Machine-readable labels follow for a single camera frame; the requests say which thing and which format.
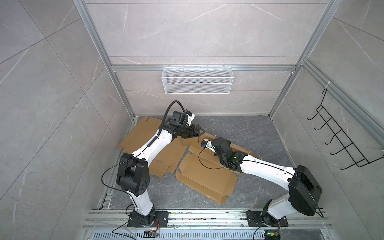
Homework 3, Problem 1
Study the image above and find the brown cardboard box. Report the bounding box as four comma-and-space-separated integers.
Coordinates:
175, 131, 260, 205

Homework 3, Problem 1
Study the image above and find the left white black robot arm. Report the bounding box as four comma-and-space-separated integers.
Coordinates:
116, 110, 204, 217

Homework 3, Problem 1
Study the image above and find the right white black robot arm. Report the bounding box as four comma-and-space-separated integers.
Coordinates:
201, 138, 324, 226

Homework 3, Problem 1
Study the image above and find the left flat cardboard stack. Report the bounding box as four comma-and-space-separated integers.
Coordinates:
119, 116, 187, 178

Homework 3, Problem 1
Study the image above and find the right small circuit board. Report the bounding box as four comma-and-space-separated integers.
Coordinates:
264, 230, 281, 240

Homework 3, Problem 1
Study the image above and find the small circuit board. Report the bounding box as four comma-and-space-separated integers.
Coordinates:
143, 230, 160, 238
264, 230, 281, 240

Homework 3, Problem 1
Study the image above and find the left small circuit board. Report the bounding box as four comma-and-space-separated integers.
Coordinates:
143, 230, 160, 238

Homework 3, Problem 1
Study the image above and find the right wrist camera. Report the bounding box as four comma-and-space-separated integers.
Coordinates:
201, 139, 213, 150

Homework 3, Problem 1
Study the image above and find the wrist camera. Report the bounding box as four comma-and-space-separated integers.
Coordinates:
185, 110, 195, 126
201, 139, 213, 150

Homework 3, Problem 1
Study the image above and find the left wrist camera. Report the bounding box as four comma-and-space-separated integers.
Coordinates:
185, 110, 195, 126

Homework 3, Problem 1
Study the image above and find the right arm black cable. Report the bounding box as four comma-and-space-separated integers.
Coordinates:
197, 146, 325, 218

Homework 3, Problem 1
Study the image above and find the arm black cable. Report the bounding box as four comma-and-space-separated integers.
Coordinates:
100, 100, 187, 240
197, 146, 325, 218

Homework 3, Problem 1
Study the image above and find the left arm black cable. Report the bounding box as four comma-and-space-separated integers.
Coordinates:
100, 100, 187, 240

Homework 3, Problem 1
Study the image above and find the white wire mesh basket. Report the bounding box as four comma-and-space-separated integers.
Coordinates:
162, 67, 234, 95

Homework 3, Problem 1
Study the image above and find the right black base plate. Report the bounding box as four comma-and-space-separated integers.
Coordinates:
245, 210, 289, 227

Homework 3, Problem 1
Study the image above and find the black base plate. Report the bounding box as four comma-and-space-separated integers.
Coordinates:
127, 211, 169, 228
245, 210, 289, 227

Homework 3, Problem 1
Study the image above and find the slotted grey cable duct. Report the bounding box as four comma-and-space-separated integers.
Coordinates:
91, 229, 266, 240

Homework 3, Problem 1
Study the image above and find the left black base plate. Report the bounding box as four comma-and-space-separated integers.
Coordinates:
127, 211, 169, 228

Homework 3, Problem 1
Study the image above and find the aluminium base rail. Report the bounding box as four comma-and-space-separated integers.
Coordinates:
82, 209, 332, 230

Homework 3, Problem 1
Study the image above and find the black wire hook rack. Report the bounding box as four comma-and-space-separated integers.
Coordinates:
307, 89, 384, 170

